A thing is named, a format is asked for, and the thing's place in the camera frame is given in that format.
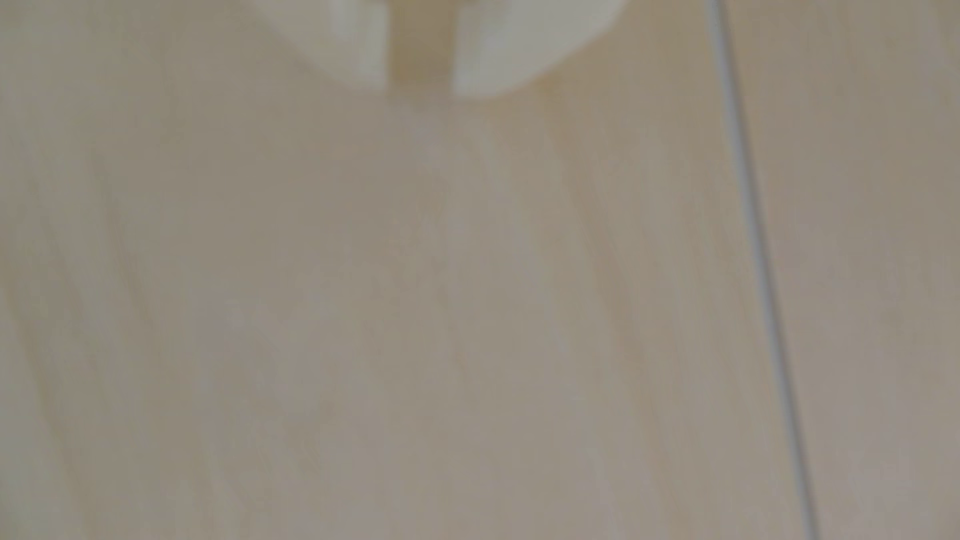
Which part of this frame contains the light plywood sheet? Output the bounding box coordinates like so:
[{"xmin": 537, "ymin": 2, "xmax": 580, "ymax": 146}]
[{"xmin": 0, "ymin": 0, "xmax": 817, "ymax": 540}]

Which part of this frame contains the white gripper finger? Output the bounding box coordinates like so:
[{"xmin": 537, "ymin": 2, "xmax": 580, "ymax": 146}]
[
  {"xmin": 251, "ymin": 0, "xmax": 392, "ymax": 93},
  {"xmin": 450, "ymin": 0, "xmax": 628, "ymax": 100}
]

